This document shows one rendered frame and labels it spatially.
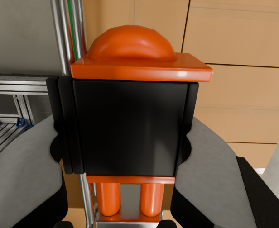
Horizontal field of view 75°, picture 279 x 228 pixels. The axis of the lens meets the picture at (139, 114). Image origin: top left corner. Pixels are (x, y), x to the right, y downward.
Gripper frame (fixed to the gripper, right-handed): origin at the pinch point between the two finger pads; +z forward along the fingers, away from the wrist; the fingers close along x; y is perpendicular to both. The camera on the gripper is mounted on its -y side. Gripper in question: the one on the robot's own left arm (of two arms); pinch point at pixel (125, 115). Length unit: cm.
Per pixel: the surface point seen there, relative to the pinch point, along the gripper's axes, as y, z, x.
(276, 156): 104, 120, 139
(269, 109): 30, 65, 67
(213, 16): -8, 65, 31
